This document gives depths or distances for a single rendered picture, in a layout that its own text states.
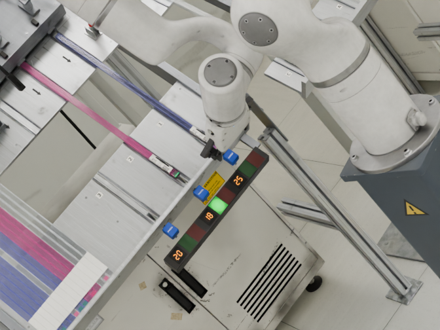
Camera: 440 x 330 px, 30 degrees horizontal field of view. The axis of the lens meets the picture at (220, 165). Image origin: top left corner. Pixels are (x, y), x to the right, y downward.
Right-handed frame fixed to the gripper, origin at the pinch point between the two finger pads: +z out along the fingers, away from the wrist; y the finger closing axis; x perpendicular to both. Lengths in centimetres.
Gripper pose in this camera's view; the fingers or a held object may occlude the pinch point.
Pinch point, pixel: (228, 139)
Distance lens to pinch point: 179.4
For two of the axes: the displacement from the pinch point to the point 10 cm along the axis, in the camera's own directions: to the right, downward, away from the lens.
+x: -7.9, -5.6, 2.7
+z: 0.6, 3.7, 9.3
